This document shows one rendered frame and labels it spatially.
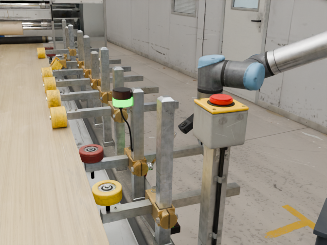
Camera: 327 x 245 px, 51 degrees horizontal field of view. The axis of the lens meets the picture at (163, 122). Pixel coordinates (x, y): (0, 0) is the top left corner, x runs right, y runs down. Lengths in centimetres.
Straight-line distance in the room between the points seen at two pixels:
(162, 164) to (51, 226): 30
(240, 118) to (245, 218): 186
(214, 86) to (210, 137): 62
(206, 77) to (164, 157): 40
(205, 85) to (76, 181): 53
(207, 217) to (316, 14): 353
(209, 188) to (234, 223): 172
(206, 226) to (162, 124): 28
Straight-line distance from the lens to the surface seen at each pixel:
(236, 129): 59
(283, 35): 437
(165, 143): 87
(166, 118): 84
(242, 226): 235
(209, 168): 63
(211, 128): 57
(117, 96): 105
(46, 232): 83
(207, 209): 68
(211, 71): 117
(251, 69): 114
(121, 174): 142
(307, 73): 413
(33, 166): 111
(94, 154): 113
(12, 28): 357
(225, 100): 58
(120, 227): 127
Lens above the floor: 140
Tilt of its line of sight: 21 degrees down
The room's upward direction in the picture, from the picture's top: 1 degrees clockwise
